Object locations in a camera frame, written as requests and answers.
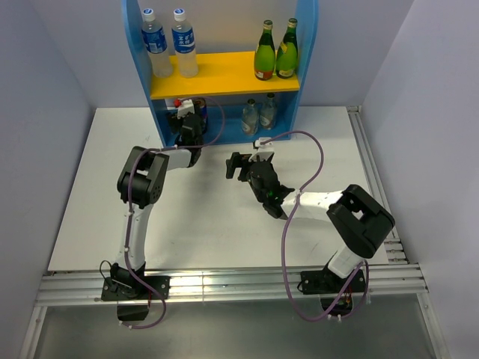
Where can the aluminium rail frame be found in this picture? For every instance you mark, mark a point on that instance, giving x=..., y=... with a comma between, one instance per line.
x=397, y=277

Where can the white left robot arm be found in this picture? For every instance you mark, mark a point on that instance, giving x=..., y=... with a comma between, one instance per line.
x=140, y=185

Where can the Red Bull can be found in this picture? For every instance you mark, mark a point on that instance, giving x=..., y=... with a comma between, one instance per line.
x=201, y=109

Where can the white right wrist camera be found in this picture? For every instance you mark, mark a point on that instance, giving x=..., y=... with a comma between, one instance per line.
x=263, y=150

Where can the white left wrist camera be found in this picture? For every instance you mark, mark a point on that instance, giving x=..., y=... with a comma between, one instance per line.
x=184, y=107

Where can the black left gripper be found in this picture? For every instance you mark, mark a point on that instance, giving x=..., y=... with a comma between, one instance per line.
x=174, y=123

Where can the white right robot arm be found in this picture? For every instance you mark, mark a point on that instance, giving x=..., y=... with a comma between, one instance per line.
x=361, y=222

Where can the green glass bottle left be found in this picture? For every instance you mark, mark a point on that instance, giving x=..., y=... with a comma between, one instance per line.
x=264, y=57

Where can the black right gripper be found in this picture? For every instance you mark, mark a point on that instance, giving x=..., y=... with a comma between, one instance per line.
x=234, y=162

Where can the blue and yellow shelf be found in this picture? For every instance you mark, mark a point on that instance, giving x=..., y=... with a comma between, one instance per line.
x=226, y=80

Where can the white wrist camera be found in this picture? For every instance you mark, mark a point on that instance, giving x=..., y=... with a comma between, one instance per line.
x=263, y=150
x=184, y=107

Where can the green glass bottle right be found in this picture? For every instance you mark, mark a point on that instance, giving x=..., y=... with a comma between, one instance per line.
x=287, y=54

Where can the Pocari Sweat bottle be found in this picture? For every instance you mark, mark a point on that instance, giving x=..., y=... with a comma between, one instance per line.
x=184, y=44
x=156, y=45

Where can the clear glass bottle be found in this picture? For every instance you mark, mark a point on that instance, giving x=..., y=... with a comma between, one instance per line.
x=250, y=117
x=268, y=111

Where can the green glass bottle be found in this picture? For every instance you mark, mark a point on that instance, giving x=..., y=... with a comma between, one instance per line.
x=264, y=57
x=287, y=54

